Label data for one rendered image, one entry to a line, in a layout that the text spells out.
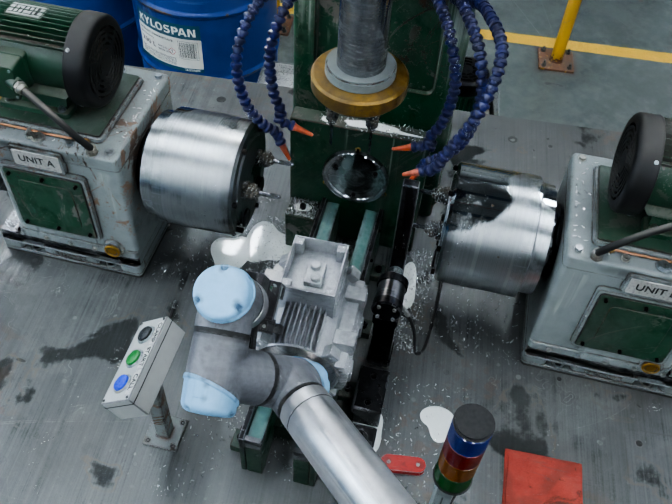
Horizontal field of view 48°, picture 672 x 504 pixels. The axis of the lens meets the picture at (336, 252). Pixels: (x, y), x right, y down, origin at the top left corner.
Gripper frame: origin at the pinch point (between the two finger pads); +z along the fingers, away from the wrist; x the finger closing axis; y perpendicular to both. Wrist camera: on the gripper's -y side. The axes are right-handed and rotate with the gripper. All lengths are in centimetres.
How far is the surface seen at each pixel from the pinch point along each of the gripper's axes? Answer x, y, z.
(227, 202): 15.9, 23.2, 14.3
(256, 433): -1.5, -18.1, 9.6
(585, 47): -80, 182, 232
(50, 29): 51, 44, -5
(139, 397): 15.9, -15.5, -6.6
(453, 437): -33.6, -9.4, -17.2
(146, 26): 98, 108, 134
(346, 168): -3.7, 38.9, 28.8
